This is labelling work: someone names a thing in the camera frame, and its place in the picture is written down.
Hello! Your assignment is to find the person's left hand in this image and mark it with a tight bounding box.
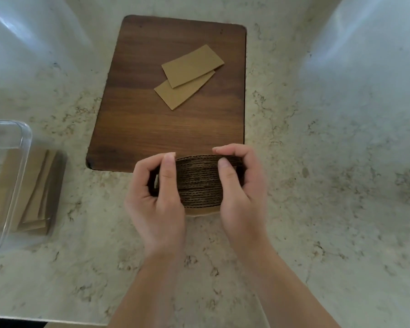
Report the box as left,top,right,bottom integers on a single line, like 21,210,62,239
124,152,187,257

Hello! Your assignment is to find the person's right hand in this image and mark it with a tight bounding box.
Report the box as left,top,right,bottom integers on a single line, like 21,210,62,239
213,144,270,251

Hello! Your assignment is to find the stack of corrugated cardboard sheets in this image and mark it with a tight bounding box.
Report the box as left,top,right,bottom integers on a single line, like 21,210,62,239
150,154,246,218

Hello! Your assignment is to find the person's left forearm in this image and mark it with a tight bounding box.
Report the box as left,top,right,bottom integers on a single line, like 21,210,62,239
108,249,192,328

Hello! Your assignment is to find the person's right forearm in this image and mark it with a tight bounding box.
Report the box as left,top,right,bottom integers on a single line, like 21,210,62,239
225,243,342,328

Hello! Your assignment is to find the dark wooden cutting board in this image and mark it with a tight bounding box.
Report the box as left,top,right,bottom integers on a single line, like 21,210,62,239
86,15,247,173

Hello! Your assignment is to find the tan cardboard rectangle piece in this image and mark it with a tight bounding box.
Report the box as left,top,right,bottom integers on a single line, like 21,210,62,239
154,70,216,110
161,44,225,89

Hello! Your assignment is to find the pile of tan cardboard strips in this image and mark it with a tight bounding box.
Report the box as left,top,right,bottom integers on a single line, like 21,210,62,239
0,148,66,236

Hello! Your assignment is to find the clear plastic container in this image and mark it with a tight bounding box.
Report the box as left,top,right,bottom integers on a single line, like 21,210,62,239
0,120,68,261

